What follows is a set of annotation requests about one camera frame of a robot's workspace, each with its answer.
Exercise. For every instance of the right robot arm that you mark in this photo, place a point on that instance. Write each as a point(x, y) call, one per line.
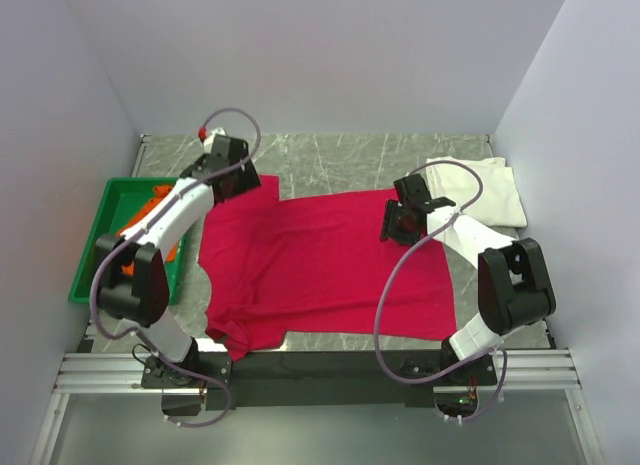
point(513, 290)

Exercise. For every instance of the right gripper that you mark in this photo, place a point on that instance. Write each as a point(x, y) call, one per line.
point(389, 229)

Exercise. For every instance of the pink t shirt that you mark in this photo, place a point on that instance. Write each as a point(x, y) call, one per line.
point(316, 265)

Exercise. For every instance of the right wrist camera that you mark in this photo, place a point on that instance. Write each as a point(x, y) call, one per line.
point(412, 189)

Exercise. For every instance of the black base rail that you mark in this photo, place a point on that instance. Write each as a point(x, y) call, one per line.
point(318, 378)

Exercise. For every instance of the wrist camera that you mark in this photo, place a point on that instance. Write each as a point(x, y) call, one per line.
point(412, 189)
point(218, 143)

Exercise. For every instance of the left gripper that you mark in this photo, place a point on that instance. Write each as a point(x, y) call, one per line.
point(248, 180)

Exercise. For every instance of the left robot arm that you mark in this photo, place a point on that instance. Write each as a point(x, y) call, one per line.
point(129, 293)

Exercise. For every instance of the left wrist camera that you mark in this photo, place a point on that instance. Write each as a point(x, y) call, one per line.
point(218, 143)

